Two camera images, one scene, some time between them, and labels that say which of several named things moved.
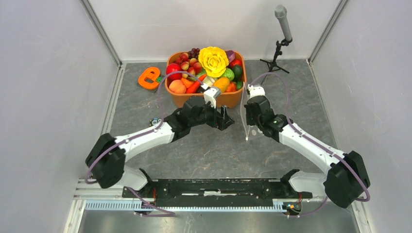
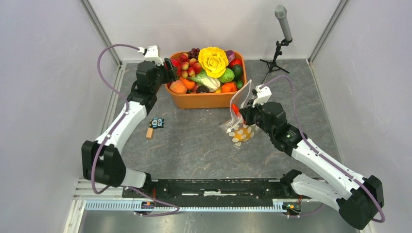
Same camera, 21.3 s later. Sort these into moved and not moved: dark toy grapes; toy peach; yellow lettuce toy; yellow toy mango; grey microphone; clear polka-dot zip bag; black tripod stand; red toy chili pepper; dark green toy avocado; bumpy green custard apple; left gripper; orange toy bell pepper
Moved: yellow toy mango; clear polka-dot zip bag; red toy chili pepper; left gripper
Not moved: bumpy green custard apple; dark toy grapes; toy peach; dark green toy avocado; yellow lettuce toy; black tripod stand; orange toy bell pepper; grey microphone
